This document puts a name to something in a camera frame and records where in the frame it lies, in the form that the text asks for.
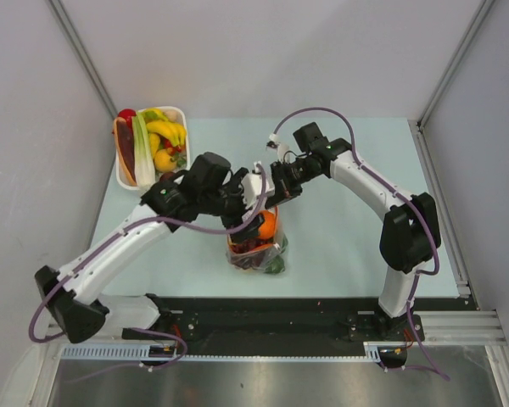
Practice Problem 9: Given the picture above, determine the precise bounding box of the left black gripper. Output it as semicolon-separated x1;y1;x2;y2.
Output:
200;169;265;243

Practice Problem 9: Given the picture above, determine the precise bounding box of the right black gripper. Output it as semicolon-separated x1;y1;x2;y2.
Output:
266;158;322;210

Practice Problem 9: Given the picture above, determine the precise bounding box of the orange fruit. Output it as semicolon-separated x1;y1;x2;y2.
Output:
258;210;277;240

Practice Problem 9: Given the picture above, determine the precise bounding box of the dark grape bunch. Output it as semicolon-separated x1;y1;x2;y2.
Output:
227;239;273;270

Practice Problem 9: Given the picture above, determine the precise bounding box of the clear orange zip bag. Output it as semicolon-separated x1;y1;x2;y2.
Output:
227;207;288;275

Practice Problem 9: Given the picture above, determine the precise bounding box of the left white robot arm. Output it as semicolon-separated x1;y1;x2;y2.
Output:
35;153;272;343

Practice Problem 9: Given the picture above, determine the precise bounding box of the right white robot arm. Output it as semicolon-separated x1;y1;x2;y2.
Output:
267;122;441;340

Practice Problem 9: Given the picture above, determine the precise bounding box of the dark purple plum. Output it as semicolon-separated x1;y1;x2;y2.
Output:
159;171;176;181

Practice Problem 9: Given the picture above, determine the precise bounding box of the yellow lemon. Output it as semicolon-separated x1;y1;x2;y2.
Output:
154;149;177;173

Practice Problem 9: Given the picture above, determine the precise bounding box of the green white leek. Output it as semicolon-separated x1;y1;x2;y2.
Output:
132;112;156;191

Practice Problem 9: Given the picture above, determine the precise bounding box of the white plastic basket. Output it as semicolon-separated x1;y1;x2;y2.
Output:
115;131;191;192

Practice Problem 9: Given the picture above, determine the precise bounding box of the yellow banana bunch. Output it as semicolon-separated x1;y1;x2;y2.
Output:
141;107;188;151

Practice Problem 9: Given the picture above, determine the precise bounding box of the orange sliced papaya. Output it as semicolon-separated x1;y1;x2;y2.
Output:
113;117;137;187

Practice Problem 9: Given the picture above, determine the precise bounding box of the red bell pepper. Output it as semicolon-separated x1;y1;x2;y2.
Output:
118;109;137;128

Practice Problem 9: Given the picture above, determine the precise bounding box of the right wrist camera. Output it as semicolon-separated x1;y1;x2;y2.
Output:
266;133;291;163

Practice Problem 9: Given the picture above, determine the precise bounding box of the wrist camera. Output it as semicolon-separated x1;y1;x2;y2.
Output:
266;133;291;163
241;161;275;209

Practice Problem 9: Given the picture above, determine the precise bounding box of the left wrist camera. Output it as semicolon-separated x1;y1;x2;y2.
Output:
241;161;275;209

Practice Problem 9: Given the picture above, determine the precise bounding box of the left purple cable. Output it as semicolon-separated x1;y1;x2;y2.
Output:
28;164;267;382

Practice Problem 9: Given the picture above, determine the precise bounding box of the purple cable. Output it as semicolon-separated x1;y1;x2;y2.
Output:
28;164;267;382
273;106;450;382

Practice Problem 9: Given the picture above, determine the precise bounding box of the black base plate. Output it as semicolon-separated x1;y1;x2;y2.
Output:
69;294;478;357

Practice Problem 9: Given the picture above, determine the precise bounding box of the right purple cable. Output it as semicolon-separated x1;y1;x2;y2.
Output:
273;106;450;382

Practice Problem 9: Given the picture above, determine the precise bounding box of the white cable duct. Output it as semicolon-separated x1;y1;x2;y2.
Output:
61;342;385;362

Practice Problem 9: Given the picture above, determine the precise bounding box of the aluminium front rail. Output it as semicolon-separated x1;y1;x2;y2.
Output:
66;309;506;346

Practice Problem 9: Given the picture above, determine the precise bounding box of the right aluminium post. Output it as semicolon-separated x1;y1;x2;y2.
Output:
416;0;497;131

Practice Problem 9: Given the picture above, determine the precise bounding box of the aluminium post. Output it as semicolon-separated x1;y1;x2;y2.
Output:
45;0;118;119
416;0;497;131

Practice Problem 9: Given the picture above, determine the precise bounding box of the left aluminium post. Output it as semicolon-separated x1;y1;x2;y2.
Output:
45;0;118;119

